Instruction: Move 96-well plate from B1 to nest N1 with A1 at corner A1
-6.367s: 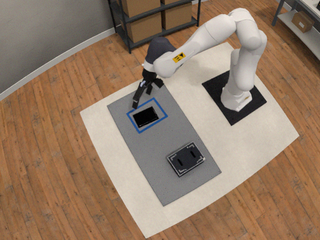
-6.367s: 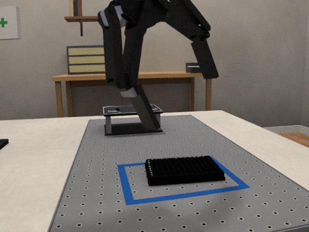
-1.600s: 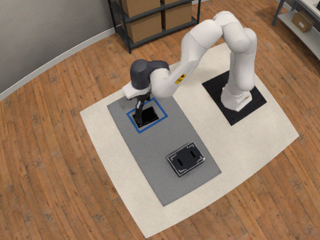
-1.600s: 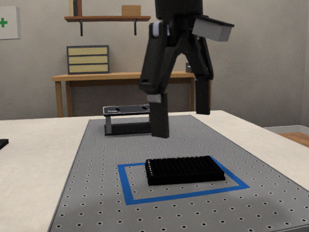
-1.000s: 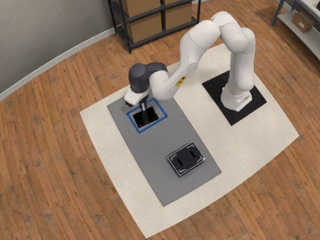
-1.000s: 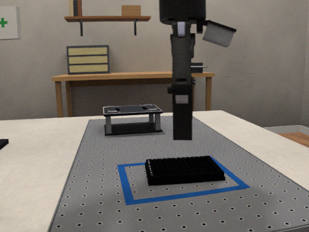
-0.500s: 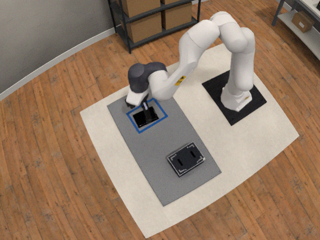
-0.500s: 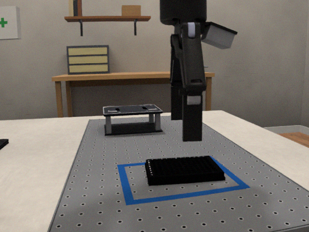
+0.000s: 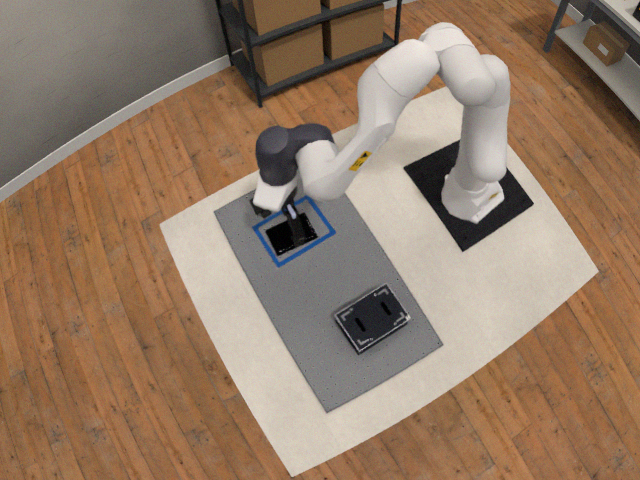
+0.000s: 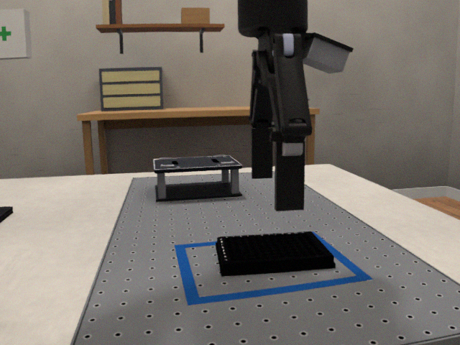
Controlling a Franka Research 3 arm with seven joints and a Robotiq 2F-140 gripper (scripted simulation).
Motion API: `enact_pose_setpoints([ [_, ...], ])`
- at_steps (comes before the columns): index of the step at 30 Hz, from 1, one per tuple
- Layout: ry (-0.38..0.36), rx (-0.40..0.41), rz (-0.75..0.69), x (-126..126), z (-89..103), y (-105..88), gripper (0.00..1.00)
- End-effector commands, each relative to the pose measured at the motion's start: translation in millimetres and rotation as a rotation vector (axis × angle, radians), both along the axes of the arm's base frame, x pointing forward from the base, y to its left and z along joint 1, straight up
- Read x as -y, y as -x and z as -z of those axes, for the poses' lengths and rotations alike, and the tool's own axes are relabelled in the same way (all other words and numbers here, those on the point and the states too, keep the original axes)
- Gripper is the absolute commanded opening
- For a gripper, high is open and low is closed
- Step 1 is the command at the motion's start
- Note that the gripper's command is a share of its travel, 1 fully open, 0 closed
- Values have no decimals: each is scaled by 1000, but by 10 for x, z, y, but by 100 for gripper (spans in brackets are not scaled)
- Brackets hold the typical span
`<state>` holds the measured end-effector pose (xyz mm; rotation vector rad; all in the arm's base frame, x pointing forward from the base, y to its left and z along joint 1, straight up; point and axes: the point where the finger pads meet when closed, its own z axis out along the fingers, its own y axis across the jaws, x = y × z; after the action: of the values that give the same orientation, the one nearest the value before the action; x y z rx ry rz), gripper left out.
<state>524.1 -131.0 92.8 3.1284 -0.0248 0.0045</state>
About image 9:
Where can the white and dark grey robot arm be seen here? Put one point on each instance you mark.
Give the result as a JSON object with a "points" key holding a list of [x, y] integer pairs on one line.
{"points": [[384, 90]]}

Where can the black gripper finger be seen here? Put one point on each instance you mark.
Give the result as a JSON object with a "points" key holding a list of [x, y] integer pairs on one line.
{"points": [[295, 225]]}

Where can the blue tape rectangle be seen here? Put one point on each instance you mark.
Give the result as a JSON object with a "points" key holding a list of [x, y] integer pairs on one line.
{"points": [[279, 264]]}

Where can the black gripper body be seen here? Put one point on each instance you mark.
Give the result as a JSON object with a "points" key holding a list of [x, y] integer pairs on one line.
{"points": [[289, 198]]}

